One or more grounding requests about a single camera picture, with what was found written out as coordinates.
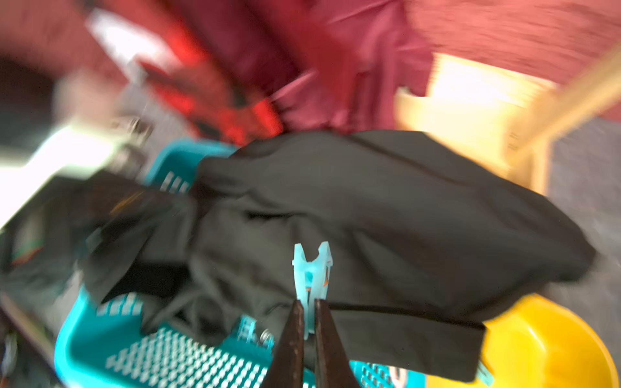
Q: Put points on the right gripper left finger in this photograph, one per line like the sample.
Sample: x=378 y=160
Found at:
x=286 y=369

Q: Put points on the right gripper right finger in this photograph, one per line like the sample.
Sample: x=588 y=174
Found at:
x=332 y=368

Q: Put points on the teal clothespin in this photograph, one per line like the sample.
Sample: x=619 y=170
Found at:
x=311 y=279

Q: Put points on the black long-sleeve shirt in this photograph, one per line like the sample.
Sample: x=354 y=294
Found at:
x=427 y=246

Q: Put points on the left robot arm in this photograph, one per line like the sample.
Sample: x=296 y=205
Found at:
x=53 y=131

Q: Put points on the teal plastic basket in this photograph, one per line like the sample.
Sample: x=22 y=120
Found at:
x=103 y=346

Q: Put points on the yellow plastic tray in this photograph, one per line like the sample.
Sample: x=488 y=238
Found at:
x=538 y=343

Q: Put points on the maroon satin shirt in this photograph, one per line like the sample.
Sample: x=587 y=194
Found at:
x=324 y=64

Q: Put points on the wooden clothes rack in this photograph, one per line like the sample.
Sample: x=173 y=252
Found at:
x=504 y=120

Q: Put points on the red black plaid shirt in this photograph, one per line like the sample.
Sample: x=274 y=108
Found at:
x=154 y=47

